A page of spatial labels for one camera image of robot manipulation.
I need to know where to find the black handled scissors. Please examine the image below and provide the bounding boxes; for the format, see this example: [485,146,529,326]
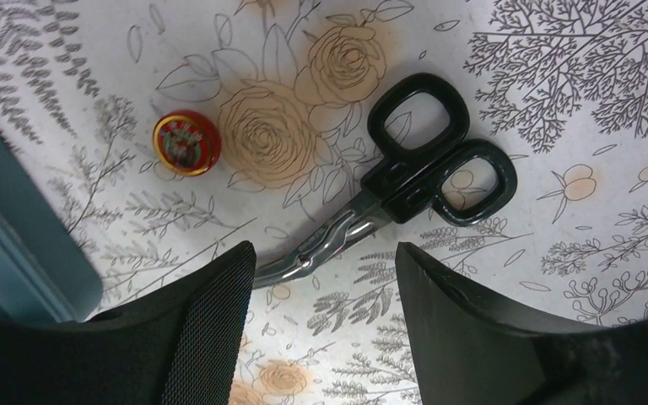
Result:
[252,73,518,289]

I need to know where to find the small red round tin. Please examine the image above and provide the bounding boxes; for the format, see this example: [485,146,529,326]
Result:
[152,110,222,176]

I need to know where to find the teal tray insert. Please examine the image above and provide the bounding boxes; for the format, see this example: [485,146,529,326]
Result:
[0,138,103,325]

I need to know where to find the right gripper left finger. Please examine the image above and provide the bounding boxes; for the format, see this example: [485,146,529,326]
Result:
[0,241,257,404]

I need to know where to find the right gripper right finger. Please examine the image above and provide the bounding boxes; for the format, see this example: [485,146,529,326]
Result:
[395,242,648,404]

